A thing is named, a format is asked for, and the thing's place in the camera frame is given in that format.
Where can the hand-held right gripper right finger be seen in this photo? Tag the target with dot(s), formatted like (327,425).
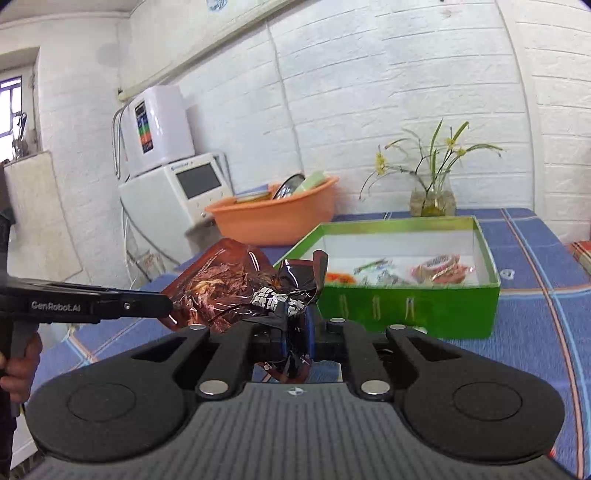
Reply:
(310,334)

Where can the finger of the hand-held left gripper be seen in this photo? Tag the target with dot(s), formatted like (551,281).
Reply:
(138,304)

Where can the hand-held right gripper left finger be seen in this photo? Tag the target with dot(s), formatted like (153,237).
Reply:
(277,344)

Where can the small orange snack packet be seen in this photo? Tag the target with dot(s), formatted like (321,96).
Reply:
(340,277)

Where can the red brown snack packet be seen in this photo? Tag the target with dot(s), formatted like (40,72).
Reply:
(217,281)

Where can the green cardboard box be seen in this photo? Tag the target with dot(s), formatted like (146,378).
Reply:
(415,314)

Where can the person's left hand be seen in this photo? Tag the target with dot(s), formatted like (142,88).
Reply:
(23,374)

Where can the white appliance with screen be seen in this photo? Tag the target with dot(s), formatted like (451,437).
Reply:
(152,207)

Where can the orange plastic basin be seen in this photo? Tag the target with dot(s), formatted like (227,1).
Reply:
(268,222)

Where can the metal pot lid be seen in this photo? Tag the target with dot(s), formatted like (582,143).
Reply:
(286,187)

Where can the pale green plate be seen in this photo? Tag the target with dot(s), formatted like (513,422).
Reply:
(314,181)

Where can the white water purifier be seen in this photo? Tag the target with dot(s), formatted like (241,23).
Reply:
(161,129)

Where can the glass vase with yellow flowers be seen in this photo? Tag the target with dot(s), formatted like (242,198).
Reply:
(434,203)

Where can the window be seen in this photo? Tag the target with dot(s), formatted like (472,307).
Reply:
(10,115)

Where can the blue checked tablecloth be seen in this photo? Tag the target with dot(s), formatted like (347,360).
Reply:
(531,323)

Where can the orange plaid cloth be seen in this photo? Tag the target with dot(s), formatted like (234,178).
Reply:
(581,256)

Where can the white wall pipe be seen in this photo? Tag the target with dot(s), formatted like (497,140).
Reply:
(207,50)

